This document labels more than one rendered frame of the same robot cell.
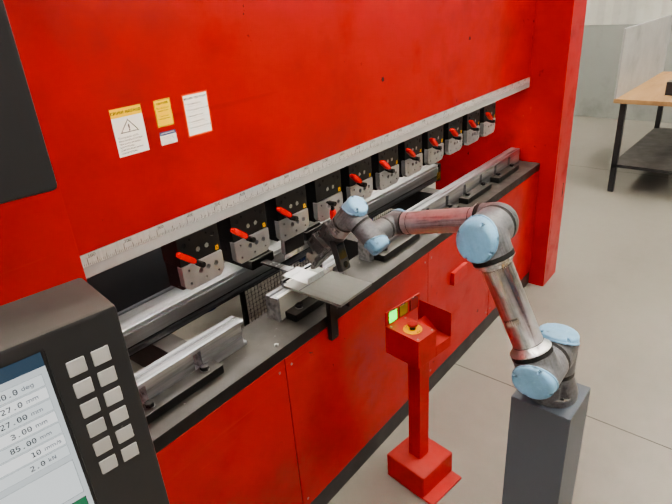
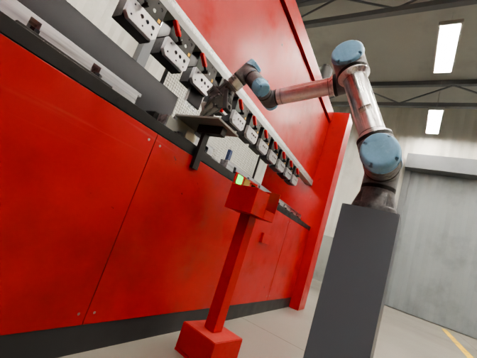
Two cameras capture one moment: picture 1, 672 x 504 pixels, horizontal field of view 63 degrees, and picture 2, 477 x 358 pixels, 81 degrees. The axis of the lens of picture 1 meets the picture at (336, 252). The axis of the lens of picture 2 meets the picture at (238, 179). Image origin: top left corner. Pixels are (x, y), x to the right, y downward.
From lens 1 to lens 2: 143 cm
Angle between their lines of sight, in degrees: 36
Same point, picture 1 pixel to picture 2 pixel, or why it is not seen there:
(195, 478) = (19, 123)
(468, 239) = (343, 49)
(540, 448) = (364, 253)
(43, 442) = not seen: outside the picture
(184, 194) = not seen: outside the picture
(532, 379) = (382, 143)
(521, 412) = (350, 217)
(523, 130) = (304, 207)
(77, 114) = not seen: outside the picture
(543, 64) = (321, 175)
